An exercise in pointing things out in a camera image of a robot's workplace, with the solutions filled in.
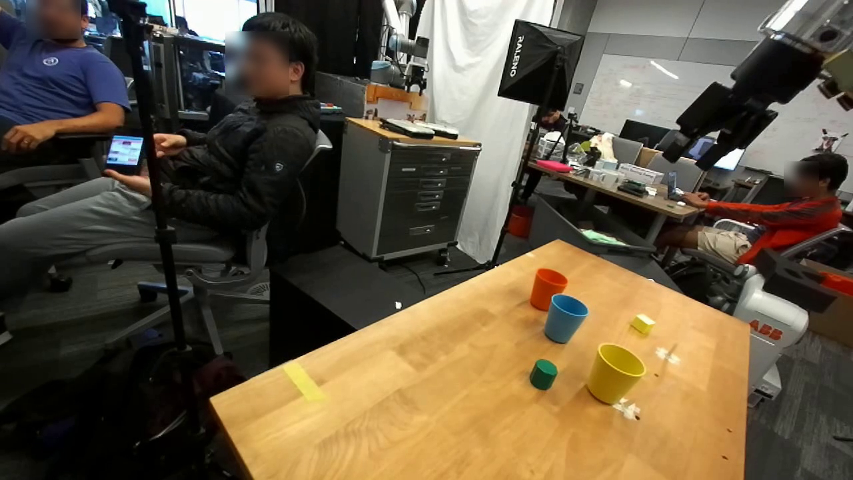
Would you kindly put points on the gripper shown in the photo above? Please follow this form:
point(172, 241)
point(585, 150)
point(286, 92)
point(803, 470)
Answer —
point(776, 70)

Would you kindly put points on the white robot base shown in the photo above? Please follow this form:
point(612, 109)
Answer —
point(770, 326)

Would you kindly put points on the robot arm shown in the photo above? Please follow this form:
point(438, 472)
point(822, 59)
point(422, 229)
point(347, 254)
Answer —
point(810, 18)

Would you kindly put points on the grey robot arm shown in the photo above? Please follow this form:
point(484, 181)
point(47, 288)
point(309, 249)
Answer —
point(405, 46)

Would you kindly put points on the orange cup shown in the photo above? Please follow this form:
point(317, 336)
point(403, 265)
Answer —
point(546, 288)

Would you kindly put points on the blue cup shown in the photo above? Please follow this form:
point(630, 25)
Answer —
point(564, 321)

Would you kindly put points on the yellow cup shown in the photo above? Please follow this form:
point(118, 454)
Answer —
point(610, 378)

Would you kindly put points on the small green cup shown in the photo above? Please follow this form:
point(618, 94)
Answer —
point(543, 375)

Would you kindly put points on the laptop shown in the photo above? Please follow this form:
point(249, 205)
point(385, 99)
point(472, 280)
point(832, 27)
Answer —
point(723, 154)

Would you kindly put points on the monitor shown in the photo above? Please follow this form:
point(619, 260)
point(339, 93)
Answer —
point(643, 132)

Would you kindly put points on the whiteboard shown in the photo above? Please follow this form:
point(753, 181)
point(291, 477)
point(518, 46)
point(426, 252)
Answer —
point(640, 93)

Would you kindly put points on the person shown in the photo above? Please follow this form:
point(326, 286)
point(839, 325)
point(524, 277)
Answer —
point(246, 160)
point(53, 80)
point(776, 223)

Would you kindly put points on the cluttered wooden desk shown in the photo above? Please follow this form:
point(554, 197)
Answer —
point(620, 190)

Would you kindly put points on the grey office chair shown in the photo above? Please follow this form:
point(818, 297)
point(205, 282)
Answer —
point(220, 256)
point(820, 243)

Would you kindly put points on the softbox light on stand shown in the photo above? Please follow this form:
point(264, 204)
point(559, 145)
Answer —
point(538, 63)

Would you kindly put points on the yellow block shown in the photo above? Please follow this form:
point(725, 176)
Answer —
point(642, 324)

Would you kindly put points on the orange bucket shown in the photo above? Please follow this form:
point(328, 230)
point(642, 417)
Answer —
point(520, 223)

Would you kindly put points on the cardboard box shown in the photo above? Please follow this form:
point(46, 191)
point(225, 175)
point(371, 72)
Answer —
point(836, 313)

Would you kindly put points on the white curtain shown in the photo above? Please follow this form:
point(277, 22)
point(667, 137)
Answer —
point(470, 80)

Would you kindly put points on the black keyboard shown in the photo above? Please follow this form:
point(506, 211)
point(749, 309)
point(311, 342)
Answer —
point(408, 128)

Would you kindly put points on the grey tool cabinet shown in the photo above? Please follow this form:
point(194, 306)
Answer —
point(410, 193)

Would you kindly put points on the yellow tape strip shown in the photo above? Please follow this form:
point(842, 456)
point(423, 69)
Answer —
point(304, 381)

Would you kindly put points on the stand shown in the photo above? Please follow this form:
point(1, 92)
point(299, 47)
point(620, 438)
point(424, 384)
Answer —
point(160, 200)

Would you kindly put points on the phone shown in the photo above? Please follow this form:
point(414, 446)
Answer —
point(124, 152)

